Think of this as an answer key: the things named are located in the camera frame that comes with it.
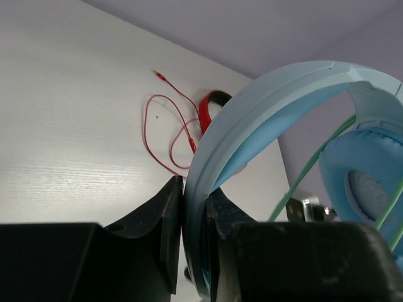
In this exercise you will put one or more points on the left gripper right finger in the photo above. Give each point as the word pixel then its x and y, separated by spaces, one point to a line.
pixel 238 252

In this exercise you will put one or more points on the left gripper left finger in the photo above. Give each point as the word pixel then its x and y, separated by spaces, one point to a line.
pixel 144 254

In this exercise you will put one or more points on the red headphones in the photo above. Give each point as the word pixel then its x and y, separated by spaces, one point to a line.
pixel 209 106

